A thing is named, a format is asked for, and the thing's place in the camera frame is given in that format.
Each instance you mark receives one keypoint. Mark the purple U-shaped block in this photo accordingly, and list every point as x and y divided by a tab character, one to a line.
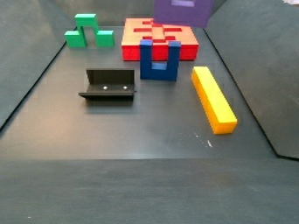
183	12

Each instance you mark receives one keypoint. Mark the red slotted board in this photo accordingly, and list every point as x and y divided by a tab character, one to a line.
143	28

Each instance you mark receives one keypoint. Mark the blue U-shaped block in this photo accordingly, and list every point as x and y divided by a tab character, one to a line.
157	70

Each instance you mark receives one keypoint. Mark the yellow long bar block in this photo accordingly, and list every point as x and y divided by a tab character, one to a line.
222	118

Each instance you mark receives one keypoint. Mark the green stepped arch block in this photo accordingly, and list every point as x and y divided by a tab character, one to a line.
75	37

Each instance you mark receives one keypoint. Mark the black angled bracket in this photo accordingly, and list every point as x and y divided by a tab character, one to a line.
110	82

